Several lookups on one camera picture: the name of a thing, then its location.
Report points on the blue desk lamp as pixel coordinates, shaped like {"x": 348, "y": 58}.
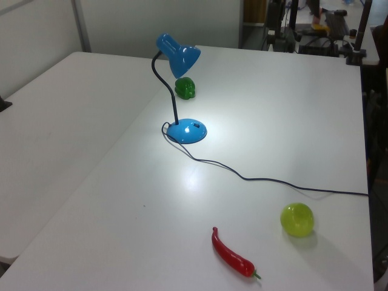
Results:
{"x": 185, "y": 133}

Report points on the green bell pepper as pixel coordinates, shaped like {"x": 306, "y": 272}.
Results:
{"x": 185, "y": 88}

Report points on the red chili pepper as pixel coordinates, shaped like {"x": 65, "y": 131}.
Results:
{"x": 230, "y": 256}

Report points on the green apple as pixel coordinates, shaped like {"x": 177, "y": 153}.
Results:
{"x": 297, "y": 220}

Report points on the black tripod stand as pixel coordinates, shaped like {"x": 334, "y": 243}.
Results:
{"x": 277, "y": 27}

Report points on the yellow flat object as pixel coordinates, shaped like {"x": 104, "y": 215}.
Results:
{"x": 320, "y": 27}

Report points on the black keyboard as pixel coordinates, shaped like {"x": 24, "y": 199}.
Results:
{"x": 337, "y": 23}

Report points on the black pole with table clamp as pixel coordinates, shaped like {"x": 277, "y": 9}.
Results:
{"x": 360, "y": 33}

